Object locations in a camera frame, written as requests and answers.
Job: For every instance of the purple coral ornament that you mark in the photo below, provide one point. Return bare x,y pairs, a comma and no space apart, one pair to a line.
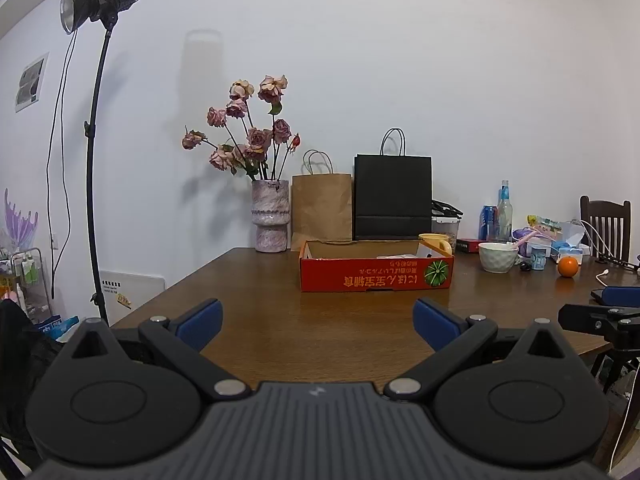
21,222

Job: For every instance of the black rod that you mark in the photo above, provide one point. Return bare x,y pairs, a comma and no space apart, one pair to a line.
620,262

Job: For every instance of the clear glass bottle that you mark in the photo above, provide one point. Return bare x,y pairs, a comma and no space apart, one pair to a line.
505,217

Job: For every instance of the black cloth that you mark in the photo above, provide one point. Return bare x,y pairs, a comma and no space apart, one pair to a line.
20,355

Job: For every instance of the brown paper bag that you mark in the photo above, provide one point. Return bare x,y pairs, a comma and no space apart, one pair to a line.
320,205

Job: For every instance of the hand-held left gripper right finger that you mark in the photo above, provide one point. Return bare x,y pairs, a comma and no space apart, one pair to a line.
435,322

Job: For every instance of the yellow cup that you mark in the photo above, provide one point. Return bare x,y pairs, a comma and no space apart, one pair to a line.
435,238

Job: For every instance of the small blue and white bottle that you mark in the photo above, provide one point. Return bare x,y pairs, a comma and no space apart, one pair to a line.
539,258

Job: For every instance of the wall poster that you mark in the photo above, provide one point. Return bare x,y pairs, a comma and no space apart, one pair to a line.
31,82

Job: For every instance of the colourful snack packet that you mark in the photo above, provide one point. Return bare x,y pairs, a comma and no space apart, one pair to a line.
544,225

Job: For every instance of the flat red and black box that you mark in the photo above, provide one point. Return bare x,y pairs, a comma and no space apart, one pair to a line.
467,245

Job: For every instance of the red cardboard box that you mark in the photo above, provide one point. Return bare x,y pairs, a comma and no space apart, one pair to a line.
360,275

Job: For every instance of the dark wooden chair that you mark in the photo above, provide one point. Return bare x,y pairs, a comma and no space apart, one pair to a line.
602,227

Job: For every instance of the black phone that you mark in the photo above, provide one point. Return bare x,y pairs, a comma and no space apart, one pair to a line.
597,294

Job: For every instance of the white bowl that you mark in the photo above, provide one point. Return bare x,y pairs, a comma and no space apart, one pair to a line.
497,259

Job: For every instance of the wall socket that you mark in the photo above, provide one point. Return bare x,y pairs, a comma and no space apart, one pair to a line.
54,242

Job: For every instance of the orange fruit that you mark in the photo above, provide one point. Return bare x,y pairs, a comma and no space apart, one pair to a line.
569,267

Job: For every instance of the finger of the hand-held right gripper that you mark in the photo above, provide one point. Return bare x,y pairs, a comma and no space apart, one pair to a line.
622,296
575,316

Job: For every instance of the blue drink can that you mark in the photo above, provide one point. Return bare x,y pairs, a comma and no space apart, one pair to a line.
487,222

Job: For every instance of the dried pink roses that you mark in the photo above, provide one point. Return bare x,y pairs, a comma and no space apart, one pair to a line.
260,137

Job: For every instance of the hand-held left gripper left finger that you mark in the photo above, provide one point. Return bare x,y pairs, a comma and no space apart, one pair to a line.
200,322

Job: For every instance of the clear container with black lid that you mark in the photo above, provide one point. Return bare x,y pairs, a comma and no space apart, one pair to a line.
445,225

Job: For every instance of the black paper bag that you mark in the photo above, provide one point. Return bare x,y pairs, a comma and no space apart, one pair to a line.
392,195

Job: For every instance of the blue packets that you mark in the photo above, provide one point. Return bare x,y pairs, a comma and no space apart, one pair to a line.
59,326

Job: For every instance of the purple pouch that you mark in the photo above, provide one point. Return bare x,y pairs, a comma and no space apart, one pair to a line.
522,236

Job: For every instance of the pink marbled vase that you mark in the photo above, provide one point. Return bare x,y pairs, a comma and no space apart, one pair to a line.
270,215

